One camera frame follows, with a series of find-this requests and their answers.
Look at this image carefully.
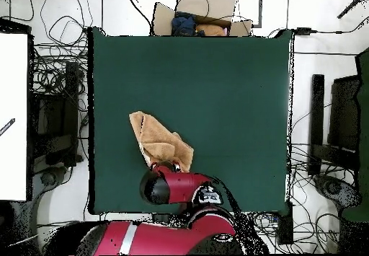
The tan terry towel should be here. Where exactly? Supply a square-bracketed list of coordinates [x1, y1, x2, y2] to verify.
[128, 110, 195, 173]

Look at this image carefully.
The orange cloth item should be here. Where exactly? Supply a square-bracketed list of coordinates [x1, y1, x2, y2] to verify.
[195, 23, 227, 37]

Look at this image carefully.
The dark green table cloth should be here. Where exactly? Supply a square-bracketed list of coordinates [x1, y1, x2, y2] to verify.
[87, 27, 293, 215]

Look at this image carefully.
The dark blue garment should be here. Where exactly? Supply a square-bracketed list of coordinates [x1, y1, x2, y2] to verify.
[171, 11, 198, 37]

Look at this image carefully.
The black upright bar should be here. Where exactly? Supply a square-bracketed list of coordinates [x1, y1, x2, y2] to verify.
[307, 74, 326, 177]

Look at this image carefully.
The white board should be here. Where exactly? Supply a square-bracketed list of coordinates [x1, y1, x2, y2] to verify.
[0, 32, 29, 202]

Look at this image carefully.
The brown cardboard box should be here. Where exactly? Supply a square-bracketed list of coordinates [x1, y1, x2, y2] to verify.
[151, 0, 254, 37]

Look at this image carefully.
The green cloth drape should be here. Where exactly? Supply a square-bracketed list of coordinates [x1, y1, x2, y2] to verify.
[341, 46, 369, 222]

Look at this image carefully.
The dark slim rod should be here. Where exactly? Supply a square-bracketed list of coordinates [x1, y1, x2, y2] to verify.
[336, 0, 368, 19]

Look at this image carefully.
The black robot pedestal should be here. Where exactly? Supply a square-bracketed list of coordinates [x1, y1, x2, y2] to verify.
[151, 213, 174, 224]

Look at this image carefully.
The black stand frame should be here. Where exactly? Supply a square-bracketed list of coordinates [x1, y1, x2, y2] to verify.
[30, 61, 84, 167]

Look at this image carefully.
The black and blue cable tangle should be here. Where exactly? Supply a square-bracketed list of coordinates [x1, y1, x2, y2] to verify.
[250, 211, 279, 239]

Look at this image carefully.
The grey angled frame bar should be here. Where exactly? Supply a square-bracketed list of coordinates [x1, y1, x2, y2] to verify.
[250, 0, 264, 28]

